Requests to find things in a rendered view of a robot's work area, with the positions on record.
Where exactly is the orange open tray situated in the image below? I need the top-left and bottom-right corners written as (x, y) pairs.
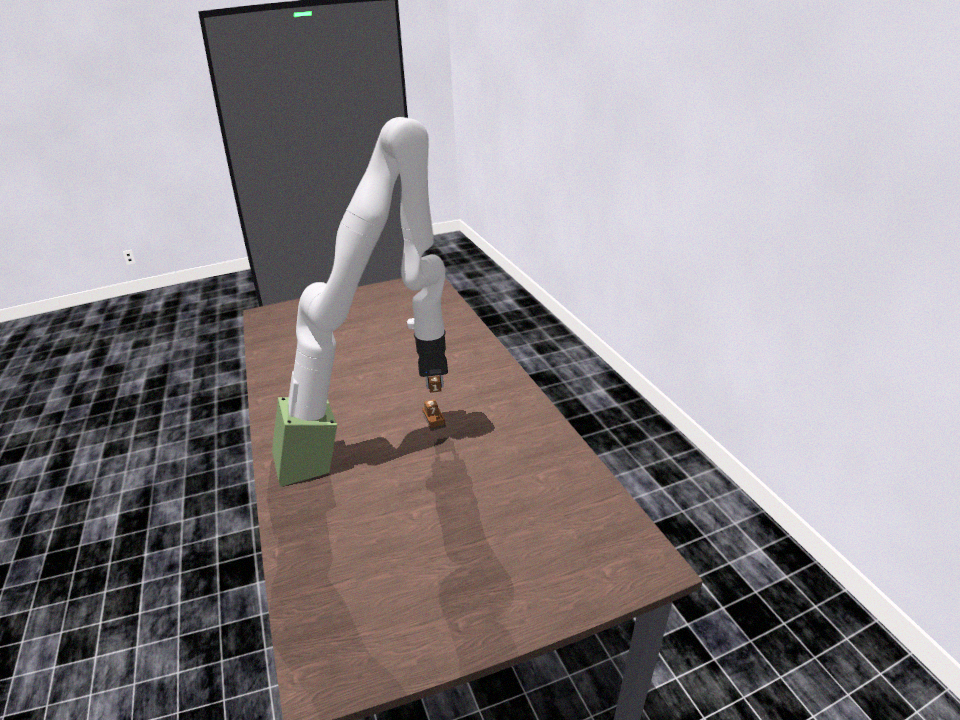
top-left (422, 407), bottom-right (445, 428)

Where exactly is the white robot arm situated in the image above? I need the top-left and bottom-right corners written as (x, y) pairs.
top-left (288, 117), bottom-right (446, 421)

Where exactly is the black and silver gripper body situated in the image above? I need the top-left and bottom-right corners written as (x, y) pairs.
top-left (407, 317), bottom-right (448, 377)

